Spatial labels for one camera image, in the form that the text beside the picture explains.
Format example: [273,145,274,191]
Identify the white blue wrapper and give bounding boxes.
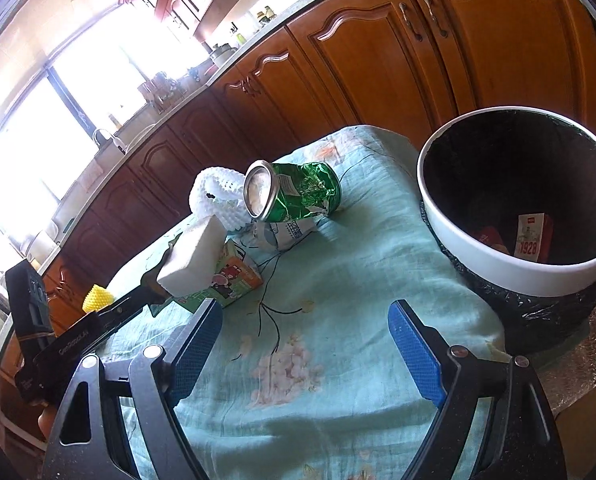
[250,217,319,253]

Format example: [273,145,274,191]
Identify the white red card box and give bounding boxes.
[514,212,554,263]

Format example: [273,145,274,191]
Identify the speckled kitchen countertop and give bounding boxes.
[0,0,404,321]

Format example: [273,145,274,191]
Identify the white foam block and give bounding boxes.
[156,216,227,295]

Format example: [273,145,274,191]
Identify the white foam fruit net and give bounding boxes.
[189,166,253,233]

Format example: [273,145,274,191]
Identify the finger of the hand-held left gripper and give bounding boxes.
[139,246,180,292]
[95,287,171,333]

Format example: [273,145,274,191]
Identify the green drink carton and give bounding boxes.
[170,238,264,309]

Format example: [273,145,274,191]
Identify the steel cooking pot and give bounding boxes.
[209,42,239,67]

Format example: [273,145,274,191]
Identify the utensil rack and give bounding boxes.
[138,72,189,111]

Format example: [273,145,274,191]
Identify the crushed green can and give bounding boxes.
[243,160,341,223]

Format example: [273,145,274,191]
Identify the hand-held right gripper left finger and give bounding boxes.
[40,297,224,480]

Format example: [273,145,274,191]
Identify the bronze cabinet handle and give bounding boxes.
[399,2,424,42]
[424,0,450,38]

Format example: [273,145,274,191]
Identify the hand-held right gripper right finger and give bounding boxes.
[388,299,561,480]

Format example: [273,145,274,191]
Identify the brown lower kitchen cabinets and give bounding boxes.
[0,0,596,411]

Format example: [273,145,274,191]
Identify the red packet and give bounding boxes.
[473,226,511,256]

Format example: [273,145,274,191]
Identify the silver embossed mat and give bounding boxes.
[528,305,596,411]

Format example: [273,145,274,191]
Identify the teal floral tablecloth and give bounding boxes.
[90,125,509,480]

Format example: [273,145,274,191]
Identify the yellow foam fruit net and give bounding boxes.
[82,284,115,313]

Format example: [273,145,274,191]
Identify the bright kitchen window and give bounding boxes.
[0,10,204,271]

